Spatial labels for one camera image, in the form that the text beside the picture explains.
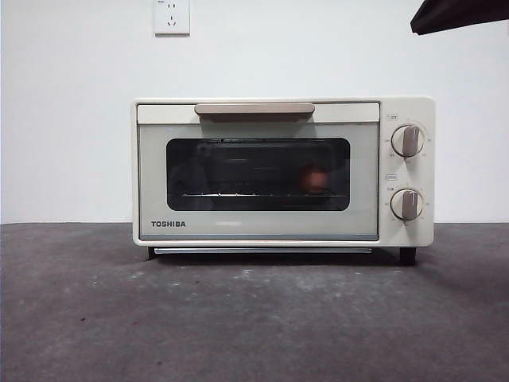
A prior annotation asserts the metal crumb tray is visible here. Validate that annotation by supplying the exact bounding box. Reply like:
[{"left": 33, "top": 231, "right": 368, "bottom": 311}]
[{"left": 153, "top": 247, "right": 374, "bottom": 255}]

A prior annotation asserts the brown egg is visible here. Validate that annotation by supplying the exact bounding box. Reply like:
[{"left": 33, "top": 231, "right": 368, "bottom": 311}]
[{"left": 297, "top": 162, "right": 329, "bottom": 194}]

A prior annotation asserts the cream oven knob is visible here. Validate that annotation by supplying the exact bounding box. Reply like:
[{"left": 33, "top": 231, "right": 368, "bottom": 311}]
[
  {"left": 389, "top": 188, "right": 425, "bottom": 221},
  {"left": 390, "top": 124, "right": 426, "bottom": 158}
]

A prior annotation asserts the metal wire oven rack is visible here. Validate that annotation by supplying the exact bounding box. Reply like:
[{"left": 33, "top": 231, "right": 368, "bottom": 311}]
[{"left": 181, "top": 191, "right": 336, "bottom": 199}]

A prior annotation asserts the cream Toshiba toaster oven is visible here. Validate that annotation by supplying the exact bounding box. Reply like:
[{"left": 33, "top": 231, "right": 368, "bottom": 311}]
[{"left": 130, "top": 95, "right": 437, "bottom": 266}]

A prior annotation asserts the glass oven door with handle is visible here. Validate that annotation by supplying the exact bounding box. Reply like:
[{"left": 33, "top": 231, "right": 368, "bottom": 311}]
[{"left": 136, "top": 102, "right": 381, "bottom": 242}]

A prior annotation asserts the white wall socket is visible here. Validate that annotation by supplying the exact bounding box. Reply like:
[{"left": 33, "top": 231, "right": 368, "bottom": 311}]
[{"left": 153, "top": 0, "right": 191, "bottom": 37}]

